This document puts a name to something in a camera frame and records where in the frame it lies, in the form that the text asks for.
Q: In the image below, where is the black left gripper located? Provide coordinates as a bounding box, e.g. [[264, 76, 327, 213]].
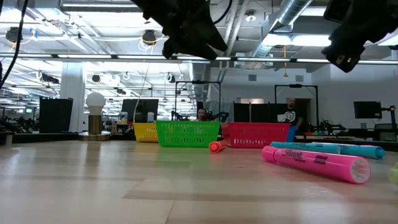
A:
[[130, 0, 229, 61]]

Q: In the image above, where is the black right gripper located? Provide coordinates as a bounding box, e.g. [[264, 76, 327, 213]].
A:
[[323, 0, 376, 57]]

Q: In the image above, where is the orange highlighter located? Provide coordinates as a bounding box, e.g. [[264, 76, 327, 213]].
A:
[[208, 139, 229, 153]]

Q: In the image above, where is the lime green highlighter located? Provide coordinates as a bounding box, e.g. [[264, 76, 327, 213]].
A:
[[387, 161, 398, 186]]

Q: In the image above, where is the long ceiling strip light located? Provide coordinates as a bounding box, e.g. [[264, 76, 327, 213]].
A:
[[236, 57, 398, 65], [0, 53, 233, 62]]

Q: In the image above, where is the person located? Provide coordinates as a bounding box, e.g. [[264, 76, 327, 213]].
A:
[[277, 98, 304, 129], [195, 108, 208, 122]]

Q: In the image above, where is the green plastic basket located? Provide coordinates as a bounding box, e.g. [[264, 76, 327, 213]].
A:
[[155, 120, 221, 148]]

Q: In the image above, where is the black partition panel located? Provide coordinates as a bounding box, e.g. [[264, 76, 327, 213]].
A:
[[233, 102, 308, 124], [39, 98, 74, 134]]

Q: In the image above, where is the yellow plastic basket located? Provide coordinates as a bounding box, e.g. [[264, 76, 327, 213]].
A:
[[132, 122, 159, 143]]

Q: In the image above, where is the red plastic basket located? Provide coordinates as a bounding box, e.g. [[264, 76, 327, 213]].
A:
[[221, 122, 292, 149]]

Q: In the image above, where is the white bulb table lamp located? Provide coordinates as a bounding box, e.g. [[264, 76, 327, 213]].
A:
[[77, 92, 112, 141]]

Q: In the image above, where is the blue plastic basket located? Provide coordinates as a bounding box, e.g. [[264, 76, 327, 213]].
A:
[[285, 125, 297, 143]]

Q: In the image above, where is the pink highlighter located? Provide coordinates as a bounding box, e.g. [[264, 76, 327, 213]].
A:
[[261, 145, 371, 185]]

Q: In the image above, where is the silver ribbed air duct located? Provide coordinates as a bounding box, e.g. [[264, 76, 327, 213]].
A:
[[186, 62, 213, 103], [248, 0, 313, 60]]

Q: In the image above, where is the black metal gantry frame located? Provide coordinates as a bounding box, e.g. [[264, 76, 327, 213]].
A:
[[274, 83, 319, 127], [175, 80, 221, 122]]

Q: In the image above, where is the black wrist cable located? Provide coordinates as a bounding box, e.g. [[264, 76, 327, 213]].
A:
[[213, 0, 233, 25]]

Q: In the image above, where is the black ceiling cable reel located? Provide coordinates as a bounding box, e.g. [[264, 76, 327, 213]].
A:
[[5, 27, 24, 43], [142, 29, 157, 46]]

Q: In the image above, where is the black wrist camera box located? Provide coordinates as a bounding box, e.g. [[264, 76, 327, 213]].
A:
[[322, 45, 367, 74]]

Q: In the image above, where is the yellow hanging cord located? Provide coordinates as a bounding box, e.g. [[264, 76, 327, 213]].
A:
[[282, 45, 289, 78]]

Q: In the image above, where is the black wall monitor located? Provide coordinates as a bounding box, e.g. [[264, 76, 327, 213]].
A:
[[353, 101, 382, 119]]

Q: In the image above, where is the black hanging cable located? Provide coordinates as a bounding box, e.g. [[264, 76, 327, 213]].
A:
[[0, 0, 29, 91]]

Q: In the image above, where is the small grey metal post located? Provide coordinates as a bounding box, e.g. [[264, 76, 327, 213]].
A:
[[0, 131, 14, 146]]

